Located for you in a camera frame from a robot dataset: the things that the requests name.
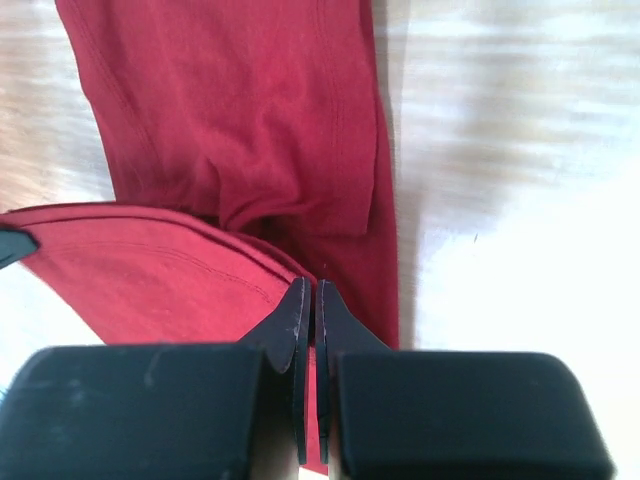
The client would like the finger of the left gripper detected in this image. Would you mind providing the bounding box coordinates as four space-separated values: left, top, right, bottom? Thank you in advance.
0 229 39 269

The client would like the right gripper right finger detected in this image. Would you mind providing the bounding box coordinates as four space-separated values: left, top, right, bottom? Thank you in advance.
315 281 614 479

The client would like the dark red t-shirt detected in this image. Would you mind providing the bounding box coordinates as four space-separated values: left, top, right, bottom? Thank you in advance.
1 1 399 474

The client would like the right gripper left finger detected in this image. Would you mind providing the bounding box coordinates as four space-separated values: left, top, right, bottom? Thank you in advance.
1 277 311 479

